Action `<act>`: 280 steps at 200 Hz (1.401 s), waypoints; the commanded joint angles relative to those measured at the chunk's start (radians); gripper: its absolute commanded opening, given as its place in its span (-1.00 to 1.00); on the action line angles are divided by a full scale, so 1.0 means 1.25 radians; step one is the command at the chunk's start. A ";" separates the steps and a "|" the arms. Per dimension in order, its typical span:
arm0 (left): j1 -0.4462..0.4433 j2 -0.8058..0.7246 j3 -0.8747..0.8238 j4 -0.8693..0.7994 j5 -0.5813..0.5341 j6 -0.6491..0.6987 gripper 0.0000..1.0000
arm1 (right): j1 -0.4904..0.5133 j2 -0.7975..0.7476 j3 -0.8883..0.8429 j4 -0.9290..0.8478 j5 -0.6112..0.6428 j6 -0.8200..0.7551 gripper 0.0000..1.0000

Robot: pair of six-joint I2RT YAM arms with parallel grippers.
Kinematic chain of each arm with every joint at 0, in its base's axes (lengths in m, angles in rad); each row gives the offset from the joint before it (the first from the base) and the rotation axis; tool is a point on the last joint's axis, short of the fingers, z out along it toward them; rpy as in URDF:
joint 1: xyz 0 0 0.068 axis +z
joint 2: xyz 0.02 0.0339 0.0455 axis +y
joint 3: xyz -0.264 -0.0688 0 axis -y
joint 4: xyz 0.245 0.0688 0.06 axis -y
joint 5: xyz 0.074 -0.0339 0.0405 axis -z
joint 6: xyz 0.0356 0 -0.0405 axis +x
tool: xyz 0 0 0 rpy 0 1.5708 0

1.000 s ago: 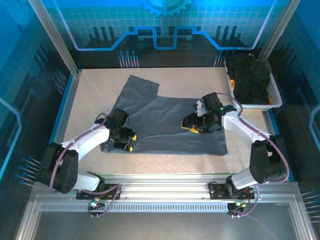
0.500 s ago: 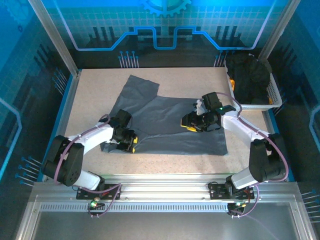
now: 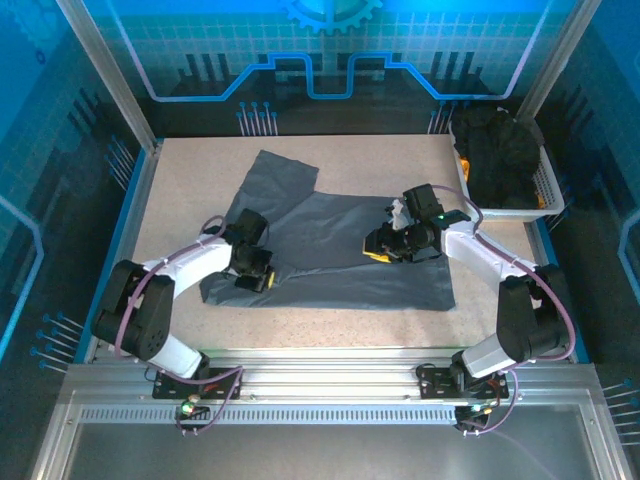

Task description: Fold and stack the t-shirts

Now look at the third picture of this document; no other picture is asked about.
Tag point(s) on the grey t-shirt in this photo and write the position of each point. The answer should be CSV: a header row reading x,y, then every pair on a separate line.
x,y
340,260

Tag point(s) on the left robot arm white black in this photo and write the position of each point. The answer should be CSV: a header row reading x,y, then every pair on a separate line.
x,y
200,260

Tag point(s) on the pile of black t-shirts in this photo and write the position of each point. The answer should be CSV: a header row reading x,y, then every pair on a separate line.
x,y
500,160

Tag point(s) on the small orange item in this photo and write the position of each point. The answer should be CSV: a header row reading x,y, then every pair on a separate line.
x,y
541,201
465,167

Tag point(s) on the left controller board with light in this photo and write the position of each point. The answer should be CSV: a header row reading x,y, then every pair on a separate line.
x,y
189,409

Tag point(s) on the controller board with light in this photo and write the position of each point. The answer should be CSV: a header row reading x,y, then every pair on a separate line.
x,y
189,409
475,410

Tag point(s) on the white plastic basket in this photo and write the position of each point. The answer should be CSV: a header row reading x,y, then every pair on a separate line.
x,y
550,190

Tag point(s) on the right controller board with light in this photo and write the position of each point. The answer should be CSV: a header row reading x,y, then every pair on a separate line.
x,y
475,410

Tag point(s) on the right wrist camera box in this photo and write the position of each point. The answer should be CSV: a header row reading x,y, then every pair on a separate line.
x,y
398,214

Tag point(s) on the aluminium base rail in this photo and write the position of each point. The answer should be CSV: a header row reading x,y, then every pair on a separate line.
x,y
325,372

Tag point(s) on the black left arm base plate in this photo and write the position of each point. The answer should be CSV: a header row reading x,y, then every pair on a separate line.
x,y
170,385

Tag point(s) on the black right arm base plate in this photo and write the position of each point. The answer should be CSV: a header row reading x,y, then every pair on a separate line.
x,y
435,382

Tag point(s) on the aluminium frame post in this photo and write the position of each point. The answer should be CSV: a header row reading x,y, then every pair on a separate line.
x,y
555,65
107,70

